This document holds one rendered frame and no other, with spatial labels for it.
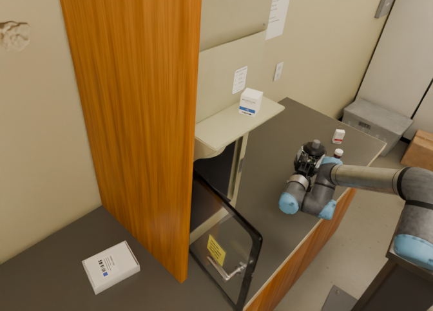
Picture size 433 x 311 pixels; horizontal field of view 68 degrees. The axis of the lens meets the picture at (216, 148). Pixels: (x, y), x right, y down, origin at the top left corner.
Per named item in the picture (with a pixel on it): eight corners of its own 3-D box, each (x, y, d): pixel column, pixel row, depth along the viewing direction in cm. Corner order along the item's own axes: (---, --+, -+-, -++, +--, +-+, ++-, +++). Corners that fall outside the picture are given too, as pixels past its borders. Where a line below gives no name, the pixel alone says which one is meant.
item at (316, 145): (305, 143, 147) (309, 132, 143) (325, 150, 144) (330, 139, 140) (299, 154, 140) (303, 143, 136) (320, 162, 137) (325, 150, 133)
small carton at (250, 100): (238, 113, 94) (240, 94, 90) (243, 105, 98) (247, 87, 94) (254, 117, 93) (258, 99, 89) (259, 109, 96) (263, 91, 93)
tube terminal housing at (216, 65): (138, 215, 133) (120, 26, 85) (194, 178, 153) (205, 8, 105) (180, 253, 121) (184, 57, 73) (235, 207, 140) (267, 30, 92)
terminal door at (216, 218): (186, 246, 118) (189, 164, 93) (241, 316, 100) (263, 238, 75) (184, 247, 117) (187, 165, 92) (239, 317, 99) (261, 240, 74)
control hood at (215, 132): (182, 158, 91) (183, 129, 85) (251, 117, 111) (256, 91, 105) (211, 179, 86) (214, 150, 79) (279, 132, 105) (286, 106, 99)
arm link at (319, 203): (339, 190, 112) (308, 181, 116) (330, 221, 111) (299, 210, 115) (339, 193, 119) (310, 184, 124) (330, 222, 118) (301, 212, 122)
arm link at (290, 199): (298, 219, 118) (275, 211, 121) (306, 198, 125) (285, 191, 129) (299, 205, 113) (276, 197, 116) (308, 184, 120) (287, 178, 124)
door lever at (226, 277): (220, 251, 95) (220, 246, 93) (241, 275, 89) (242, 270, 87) (205, 261, 92) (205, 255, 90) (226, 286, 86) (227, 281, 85)
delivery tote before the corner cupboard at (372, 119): (333, 133, 361) (342, 108, 341) (350, 120, 386) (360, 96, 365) (386, 160, 330) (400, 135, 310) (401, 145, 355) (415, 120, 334)
